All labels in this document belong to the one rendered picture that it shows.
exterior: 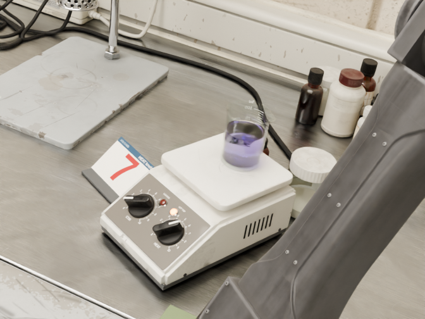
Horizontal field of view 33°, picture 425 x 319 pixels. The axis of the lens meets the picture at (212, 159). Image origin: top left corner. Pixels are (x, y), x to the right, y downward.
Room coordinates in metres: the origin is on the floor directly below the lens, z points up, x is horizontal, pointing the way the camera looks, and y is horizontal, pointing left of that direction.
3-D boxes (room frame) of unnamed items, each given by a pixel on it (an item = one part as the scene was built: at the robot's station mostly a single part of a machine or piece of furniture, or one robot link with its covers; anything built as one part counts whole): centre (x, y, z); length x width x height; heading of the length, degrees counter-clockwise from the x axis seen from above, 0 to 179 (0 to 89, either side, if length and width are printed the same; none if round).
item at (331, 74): (1.06, -0.17, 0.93); 0.06 x 0.06 x 0.07
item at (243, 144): (0.73, -0.04, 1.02); 0.06 x 0.05 x 0.08; 66
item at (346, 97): (1.00, -0.19, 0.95); 0.06 x 0.06 x 0.10
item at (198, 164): (0.72, -0.02, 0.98); 0.12 x 0.12 x 0.01; 45
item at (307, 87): (1.02, -0.14, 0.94); 0.04 x 0.04 x 0.09
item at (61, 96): (1.00, 0.24, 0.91); 0.30 x 0.20 x 0.01; 159
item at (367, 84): (1.06, -0.22, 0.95); 0.04 x 0.04 x 0.10
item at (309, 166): (0.78, -0.13, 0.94); 0.06 x 0.06 x 0.08
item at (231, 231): (0.70, 0.00, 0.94); 0.22 x 0.13 x 0.08; 135
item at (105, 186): (0.77, 0.12, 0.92); 0.09 x 0.06 x 0.04; 43
